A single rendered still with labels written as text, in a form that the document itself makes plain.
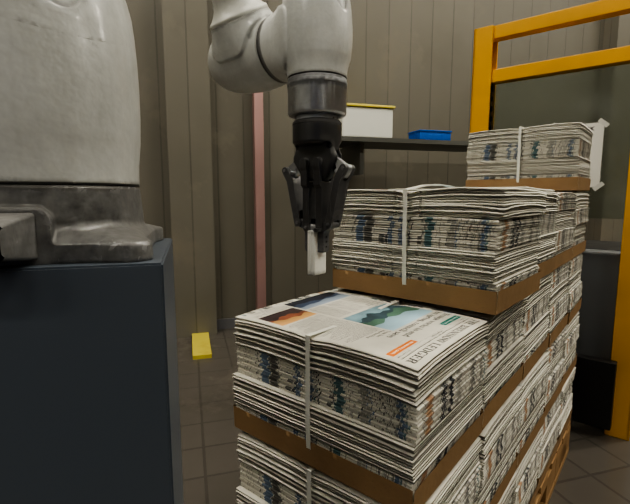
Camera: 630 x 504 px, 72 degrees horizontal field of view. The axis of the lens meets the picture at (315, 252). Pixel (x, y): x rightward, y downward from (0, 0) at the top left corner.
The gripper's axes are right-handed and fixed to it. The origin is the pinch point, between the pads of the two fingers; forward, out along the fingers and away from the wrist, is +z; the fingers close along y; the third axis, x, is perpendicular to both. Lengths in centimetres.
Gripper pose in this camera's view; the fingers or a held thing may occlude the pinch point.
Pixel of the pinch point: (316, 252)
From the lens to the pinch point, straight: 68.1
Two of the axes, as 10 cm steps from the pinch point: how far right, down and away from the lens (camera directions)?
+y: -7.7, -0.8, 6.3
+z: 0.0, 9.9, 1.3
